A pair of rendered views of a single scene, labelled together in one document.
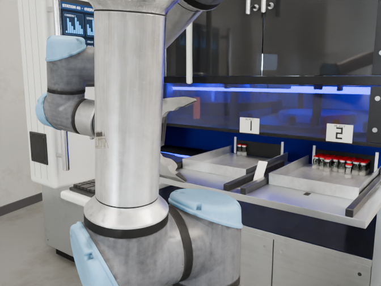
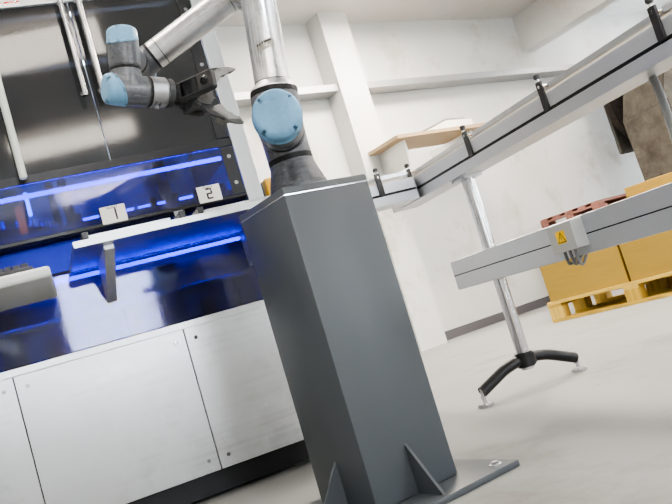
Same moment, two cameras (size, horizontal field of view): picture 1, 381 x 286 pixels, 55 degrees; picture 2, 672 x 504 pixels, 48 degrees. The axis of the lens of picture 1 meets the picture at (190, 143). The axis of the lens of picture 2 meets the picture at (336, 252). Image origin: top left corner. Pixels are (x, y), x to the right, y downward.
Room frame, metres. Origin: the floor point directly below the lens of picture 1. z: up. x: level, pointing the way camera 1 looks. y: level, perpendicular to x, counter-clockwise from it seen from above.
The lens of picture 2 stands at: (-0.43, 1.59, 0.46)
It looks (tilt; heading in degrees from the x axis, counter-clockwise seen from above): 5 degrees up; 300
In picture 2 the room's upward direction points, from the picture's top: 17 degrees counter-clockwise
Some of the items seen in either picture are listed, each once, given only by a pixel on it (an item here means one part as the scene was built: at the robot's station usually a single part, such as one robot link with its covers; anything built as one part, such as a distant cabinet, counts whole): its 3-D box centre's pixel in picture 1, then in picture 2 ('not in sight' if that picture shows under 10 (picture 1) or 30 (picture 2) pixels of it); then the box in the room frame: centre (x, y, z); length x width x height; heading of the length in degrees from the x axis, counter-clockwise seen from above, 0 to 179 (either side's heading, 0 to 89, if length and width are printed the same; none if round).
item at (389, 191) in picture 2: not in sight; (335, 200); (1.04, -1.03, 0.92); 0.69 x 0.15 x 0.16; 53
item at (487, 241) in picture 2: not in sight; (497, 271); (0.54, -1.17, 0.46); 0.09 x 0.09 x 0.77; 53
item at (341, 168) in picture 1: (338, 165); not in sight; (1.25, -0.51, 0.91); 0.18 x 0.02 x 0.05; 53
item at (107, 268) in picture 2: not in sight; (110, 275); (1.35, -0.06, 0.80); 0.34 x 0.03 x 0.13; 143
